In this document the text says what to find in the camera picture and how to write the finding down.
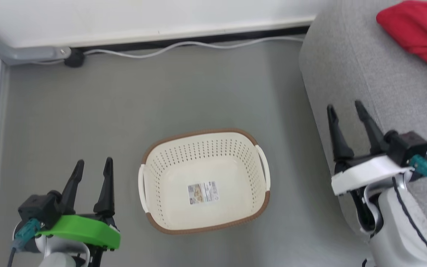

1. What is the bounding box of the paper label sticker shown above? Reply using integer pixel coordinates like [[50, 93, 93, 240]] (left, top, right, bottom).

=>
[[187, 181, 220, 205]]

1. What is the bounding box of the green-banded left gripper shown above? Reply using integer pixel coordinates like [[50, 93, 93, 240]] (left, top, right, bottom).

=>
[[36, 157, 122, 252]]

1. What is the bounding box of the grey fabric sofa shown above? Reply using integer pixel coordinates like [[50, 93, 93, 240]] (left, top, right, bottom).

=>
[[298, 0, 427, 267]]

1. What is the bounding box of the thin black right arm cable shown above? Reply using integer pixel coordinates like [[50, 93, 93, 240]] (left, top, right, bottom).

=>
[[391, 176, 427, 267]]

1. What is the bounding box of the grey wall conduit pipe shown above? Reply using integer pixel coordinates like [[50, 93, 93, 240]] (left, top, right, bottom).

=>
[[0, 18, 72, 67]]

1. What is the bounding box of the black round floor stopper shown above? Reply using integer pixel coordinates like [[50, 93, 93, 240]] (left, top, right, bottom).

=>
[[64, 48, 86, 69]]

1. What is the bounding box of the teal right camera cable connector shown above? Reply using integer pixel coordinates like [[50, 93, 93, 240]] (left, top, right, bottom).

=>
[[408, 155, 427, 186]]

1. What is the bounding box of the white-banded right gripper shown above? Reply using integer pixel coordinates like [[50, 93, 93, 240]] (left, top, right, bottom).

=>
[[327, 100, 415, 197]]

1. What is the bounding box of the cream perforated laundry basket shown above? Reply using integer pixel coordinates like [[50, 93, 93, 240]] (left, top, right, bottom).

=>
[[138, 128, 272, 235]]

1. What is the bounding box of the red sports jersey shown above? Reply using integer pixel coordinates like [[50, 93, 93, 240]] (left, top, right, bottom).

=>
[[375, 0, 427, 100]]

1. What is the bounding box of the teal camera cable connector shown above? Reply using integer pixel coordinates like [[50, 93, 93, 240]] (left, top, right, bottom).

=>
[[408, 155, 427, 186], [12, 218, 44, 253]]

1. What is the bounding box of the white floor cable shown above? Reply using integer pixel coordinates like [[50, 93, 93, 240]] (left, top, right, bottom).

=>
[[32, 36, 305, 66]]

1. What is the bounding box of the white black wall baseboard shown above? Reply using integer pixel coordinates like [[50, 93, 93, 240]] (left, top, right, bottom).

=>
[[9, 14, 317, 53]]

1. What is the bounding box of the teal left camera cable connector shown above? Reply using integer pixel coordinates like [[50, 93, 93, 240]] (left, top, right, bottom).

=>
[[12, 218, 44, 253]]

